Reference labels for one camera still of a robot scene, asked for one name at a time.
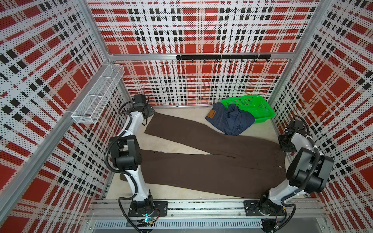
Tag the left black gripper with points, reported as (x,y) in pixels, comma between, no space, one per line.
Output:
(151,110)

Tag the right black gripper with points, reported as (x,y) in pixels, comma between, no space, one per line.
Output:
(286,150)

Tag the brown trousers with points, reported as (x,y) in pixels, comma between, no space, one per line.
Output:
(237,166)

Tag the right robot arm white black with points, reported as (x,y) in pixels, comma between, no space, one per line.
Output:
(307,173)

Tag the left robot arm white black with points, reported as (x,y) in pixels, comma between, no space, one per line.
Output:
(123,155)

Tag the green plastic basket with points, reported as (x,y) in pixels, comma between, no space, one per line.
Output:
(254,104)

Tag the blue denim jeans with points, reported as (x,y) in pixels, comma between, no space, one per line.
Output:
(231,121)

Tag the white wire mesh shelf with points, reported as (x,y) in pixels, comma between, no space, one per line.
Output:
(104,84)

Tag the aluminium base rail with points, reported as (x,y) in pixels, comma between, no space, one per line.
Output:
(209,216)

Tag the black hook rail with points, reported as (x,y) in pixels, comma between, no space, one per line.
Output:
(253,57)

